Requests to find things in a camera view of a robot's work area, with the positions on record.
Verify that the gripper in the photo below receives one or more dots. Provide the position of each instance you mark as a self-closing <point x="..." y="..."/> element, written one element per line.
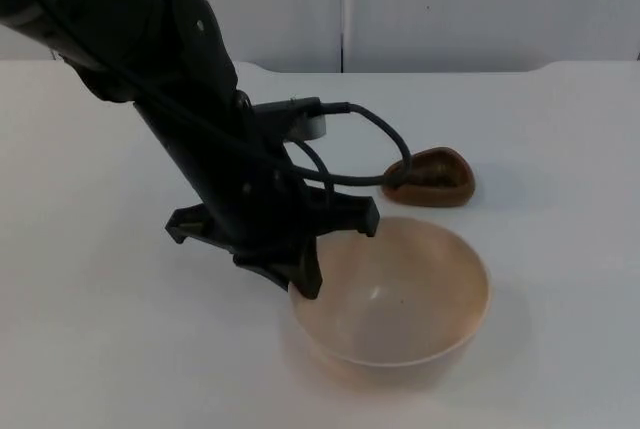
<point x="250" y="209"/>

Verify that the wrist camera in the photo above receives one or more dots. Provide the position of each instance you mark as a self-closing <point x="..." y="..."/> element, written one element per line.
<point x="292" y="114"/>

